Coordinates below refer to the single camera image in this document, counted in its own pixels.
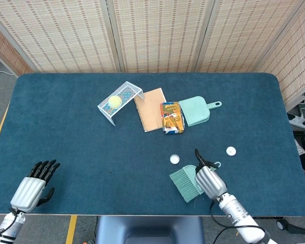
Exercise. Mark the mint green dustpan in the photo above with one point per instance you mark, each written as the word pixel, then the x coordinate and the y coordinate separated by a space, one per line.
pixel 195 110

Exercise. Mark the yellow tennis ball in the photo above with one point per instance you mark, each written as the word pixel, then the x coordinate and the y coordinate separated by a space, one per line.
pixel 115 101

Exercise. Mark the black caster wheel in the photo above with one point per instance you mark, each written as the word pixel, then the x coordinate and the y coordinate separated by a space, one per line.
pixel 282 224

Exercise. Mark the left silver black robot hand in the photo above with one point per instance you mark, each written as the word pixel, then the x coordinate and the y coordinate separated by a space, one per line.
pixel 28 193

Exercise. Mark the white shoe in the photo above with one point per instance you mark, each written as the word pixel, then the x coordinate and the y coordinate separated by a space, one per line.
pixel 300 145

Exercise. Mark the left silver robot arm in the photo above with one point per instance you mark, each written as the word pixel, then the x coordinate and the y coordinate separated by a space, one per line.
pixel 7 228

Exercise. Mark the white cap with printed code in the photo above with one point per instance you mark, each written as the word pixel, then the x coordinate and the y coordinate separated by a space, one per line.
pixel 231 151

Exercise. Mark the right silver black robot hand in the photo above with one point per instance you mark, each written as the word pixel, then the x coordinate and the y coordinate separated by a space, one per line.
pixel 211 183

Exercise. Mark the plain white bottle cap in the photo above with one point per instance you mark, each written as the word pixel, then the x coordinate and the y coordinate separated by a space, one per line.
pixel 175 159

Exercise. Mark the white equipment base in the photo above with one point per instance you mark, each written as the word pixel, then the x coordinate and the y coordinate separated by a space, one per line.
pixel 298 122

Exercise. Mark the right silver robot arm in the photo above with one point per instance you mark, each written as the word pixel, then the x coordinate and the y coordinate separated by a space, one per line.
pixel 239 216

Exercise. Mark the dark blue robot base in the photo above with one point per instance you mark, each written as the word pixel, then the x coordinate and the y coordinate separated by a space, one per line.
pixel 150 230

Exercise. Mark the bamboo folding screen panel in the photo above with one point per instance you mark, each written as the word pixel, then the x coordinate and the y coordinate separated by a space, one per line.
pixel 160 35
pixel 239 35
pixel 61 35
pixel 5 53
pixel 294 63

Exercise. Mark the kraft spiral notebook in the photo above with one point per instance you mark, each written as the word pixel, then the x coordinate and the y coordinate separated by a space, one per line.
pixel 148 109

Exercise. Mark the orange snack box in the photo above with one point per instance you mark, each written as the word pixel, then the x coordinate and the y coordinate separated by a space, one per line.
pixel 172 118

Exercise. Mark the blue felt table cover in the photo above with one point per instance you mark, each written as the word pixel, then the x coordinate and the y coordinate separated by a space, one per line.
pixel 91 152

